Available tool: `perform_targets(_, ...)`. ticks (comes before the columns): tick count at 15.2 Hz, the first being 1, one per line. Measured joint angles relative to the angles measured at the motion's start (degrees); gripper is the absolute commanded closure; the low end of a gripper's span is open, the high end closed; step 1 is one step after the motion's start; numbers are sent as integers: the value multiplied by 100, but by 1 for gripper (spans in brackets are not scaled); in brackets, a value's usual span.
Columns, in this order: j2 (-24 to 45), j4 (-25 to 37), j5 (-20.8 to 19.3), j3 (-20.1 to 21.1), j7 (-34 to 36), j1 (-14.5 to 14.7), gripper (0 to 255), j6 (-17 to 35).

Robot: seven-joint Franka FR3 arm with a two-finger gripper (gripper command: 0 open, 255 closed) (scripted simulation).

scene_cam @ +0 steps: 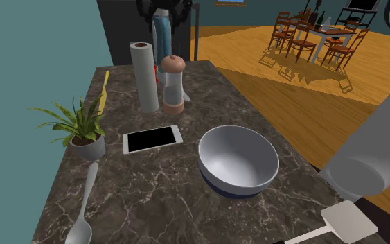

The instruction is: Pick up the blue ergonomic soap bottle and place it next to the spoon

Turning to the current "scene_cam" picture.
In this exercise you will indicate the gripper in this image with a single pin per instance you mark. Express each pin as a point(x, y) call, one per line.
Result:
point(167, 4)

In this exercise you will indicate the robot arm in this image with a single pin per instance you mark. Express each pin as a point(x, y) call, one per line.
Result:
point(370, 148)

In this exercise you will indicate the blue and white bottle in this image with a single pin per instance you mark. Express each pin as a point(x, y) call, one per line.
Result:
point(162, 37)

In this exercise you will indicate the white paper towel roll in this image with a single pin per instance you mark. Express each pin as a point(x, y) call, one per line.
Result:
point(144, 77)

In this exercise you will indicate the wooden and clear pepper mill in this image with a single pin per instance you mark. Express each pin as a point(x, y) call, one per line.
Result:
point(173, 84)

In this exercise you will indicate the yellow knife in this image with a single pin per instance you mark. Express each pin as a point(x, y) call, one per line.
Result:
point(103, 93)

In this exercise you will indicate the brown wooden chair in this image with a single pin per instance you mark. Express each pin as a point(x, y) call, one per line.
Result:
point(348, 27)
point(280, 32)
point(345, 50)
point(302, 44)

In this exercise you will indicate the white phone with black screen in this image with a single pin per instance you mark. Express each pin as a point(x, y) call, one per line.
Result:
point(151, 139)

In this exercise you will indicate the green plant in grey pot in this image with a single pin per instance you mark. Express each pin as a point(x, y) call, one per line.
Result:
point(88, 147)

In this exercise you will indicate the white dining table with bottles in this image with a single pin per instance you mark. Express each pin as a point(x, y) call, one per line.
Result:
point(329, 33)

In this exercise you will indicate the white bowl with blue base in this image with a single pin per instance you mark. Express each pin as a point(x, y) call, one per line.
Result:
point(238, 162)

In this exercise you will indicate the black shelf unit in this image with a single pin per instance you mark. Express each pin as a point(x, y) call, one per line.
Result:
point(360, 13)

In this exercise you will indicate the grey spoon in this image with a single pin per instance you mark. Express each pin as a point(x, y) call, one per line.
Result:
point(87, 189)

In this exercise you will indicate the white spatula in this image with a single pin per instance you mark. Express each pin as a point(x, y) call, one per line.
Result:
point(348, 221)

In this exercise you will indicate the framed wall picture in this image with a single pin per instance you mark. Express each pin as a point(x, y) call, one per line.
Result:
point(230, 2)

